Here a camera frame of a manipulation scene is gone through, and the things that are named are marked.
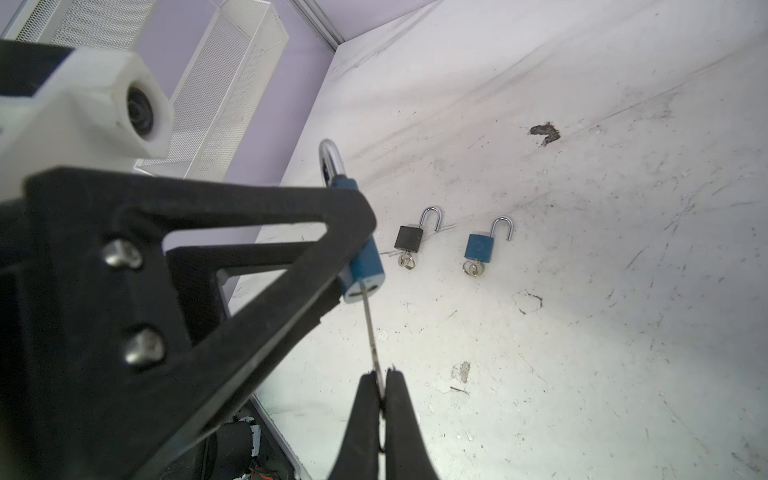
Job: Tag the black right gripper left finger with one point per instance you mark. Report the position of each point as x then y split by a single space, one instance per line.
358 457

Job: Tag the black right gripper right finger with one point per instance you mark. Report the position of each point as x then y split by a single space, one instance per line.
405 452

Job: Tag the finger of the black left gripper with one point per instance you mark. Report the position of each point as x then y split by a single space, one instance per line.
76 211

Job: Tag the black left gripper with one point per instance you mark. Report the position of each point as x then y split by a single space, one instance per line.
103 376

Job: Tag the large blue padlock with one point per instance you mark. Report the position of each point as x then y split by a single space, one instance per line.
363 275

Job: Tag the dark key with ring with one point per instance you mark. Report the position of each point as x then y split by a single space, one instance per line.
372 342

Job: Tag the black padlock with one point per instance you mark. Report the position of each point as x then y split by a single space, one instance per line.
409 238

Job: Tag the small blue padlock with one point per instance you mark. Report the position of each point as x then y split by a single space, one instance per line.
479 247

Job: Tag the lower white mesh shelf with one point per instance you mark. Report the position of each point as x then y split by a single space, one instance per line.
220 90

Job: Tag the white mesh shelf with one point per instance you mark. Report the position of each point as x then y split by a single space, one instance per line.
106 24
220 90

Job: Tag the upper white mesh shelf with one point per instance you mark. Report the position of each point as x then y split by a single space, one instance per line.
106 24

